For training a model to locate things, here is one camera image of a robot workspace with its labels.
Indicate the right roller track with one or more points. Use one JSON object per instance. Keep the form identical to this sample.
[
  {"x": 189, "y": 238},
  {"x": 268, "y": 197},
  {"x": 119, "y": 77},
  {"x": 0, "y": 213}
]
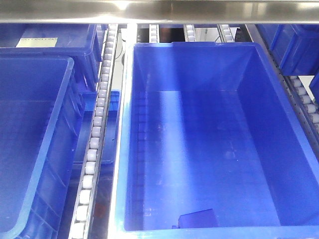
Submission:
[{"x": 301, "y": 102}]

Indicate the blue bin left of target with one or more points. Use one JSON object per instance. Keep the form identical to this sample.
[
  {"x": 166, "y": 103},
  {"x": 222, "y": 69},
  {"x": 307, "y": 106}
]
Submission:
[{"x": 41, "y": 112}]

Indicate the white roller track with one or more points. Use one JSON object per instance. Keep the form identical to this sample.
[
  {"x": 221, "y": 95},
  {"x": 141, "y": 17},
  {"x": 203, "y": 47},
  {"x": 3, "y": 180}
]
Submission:
[{"x": 84, "y": 206}]

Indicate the blue plastic part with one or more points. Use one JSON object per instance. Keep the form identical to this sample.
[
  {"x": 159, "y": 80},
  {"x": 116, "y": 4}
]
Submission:
[{"x": 200, "y": 219}]

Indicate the blue bin right side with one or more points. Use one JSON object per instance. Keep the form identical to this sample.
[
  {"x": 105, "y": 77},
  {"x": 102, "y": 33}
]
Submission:
[{"x": 293, "y": 47}]

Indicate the steel shelf top beam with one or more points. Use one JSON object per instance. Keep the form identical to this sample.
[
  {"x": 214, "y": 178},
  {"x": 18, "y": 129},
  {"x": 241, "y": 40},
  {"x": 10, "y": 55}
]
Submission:
[{"x": 160, "y": 11}]

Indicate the blue bin behind left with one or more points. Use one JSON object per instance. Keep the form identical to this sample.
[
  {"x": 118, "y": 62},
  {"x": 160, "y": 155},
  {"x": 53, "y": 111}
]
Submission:
[{"x": 82, "y": 42}]

